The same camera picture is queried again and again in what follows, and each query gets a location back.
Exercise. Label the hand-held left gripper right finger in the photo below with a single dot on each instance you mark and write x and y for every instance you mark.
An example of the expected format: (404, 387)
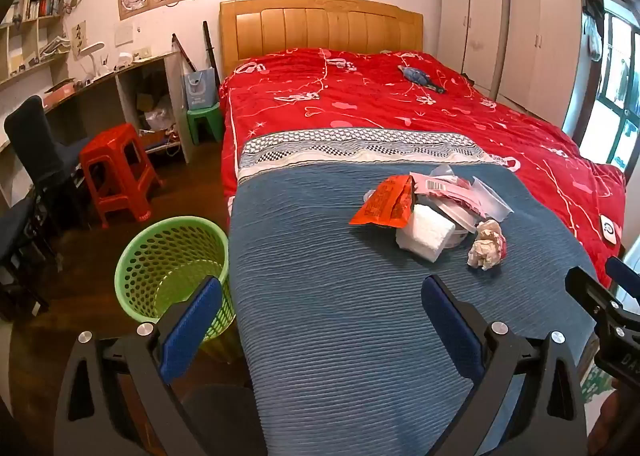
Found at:
(450, 323)

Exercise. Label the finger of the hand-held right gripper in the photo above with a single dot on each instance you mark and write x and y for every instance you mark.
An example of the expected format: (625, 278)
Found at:
(622, 273)
(590, 291)

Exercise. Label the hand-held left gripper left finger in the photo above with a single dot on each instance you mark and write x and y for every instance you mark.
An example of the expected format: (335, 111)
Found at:
(192, 331)

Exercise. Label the green plastic waste basket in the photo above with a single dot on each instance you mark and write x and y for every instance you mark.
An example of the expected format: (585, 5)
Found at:
(165, 256)

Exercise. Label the white lidded cup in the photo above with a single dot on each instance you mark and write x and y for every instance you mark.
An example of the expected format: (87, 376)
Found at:
(422, 233)

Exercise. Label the clear plastic bowl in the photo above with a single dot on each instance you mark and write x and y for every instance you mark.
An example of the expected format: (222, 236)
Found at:
(462, 228)

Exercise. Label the orange foil packet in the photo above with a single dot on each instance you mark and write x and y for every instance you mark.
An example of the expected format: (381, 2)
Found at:
(382, 203)

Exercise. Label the white square tag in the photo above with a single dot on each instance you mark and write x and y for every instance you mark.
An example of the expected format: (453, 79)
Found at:
(610, 231)

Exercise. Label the crumpled paper ball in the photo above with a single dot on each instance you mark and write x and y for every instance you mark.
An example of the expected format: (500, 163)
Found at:
(486, 248)

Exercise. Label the blue ribbed blanket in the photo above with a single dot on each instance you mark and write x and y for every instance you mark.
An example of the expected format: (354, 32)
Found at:
(325, 316)

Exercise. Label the clear plastic cup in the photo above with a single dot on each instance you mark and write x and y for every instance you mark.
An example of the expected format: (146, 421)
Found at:
(492, 198)

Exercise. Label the pink paper packet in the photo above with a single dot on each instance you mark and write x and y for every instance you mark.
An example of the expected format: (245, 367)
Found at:
(442, 186)

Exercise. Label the red plastic stool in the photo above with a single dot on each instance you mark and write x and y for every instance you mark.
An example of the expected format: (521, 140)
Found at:
(117, 170)

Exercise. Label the window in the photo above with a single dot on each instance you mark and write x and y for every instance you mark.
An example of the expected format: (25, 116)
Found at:
(612, 75)

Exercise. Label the green plastic stool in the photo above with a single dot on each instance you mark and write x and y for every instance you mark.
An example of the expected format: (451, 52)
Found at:
(205, 118)

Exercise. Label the red patterned duvet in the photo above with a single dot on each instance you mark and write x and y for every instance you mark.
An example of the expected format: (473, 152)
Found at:
(375, 105)

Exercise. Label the light blue paper bag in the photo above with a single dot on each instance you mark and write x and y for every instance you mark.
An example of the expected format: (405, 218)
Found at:
(200, 88)

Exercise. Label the black desk chair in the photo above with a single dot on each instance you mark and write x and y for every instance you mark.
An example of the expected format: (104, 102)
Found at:
(35, 145)

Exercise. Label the blue plush toy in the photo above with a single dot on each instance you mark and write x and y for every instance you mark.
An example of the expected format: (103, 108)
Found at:
(417, 75)

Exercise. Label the white wardrobe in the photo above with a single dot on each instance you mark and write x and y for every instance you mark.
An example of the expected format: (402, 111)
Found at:
(520, 35)

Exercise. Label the long white desk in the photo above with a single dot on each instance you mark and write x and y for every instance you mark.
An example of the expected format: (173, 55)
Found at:
(100, 85)

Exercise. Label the red flat box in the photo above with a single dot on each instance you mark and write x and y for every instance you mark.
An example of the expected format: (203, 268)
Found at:
(59, 88)

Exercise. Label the black stick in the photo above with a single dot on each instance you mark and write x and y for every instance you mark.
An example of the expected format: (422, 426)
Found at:
(210, 50)

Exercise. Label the white desk lamp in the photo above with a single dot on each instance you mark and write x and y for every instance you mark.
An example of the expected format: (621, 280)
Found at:
(92, 55)

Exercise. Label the wooden bed headboard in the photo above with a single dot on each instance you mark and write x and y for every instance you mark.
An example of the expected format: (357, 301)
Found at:
(320, 25)

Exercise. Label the row of books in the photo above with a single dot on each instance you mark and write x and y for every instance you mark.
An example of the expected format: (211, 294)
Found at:
(44, 5)

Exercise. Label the white wall bookshelf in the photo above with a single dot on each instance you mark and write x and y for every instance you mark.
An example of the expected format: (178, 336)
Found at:
(35, 35)

